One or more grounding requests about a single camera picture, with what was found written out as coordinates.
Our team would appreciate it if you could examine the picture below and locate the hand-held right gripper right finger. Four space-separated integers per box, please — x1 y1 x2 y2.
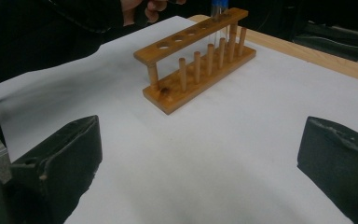
296 116 358 224

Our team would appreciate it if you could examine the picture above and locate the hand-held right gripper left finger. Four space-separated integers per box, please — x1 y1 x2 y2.
8 115 103 224

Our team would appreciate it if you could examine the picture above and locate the wooden test tube rack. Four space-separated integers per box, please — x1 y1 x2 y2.
132 7 257 116

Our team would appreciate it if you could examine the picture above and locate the white table mat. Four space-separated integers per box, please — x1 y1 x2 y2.
0 15 358 224

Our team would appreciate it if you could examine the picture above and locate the blue capped test tube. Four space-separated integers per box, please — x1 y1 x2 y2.
210 0 222 48
220 0 232 45

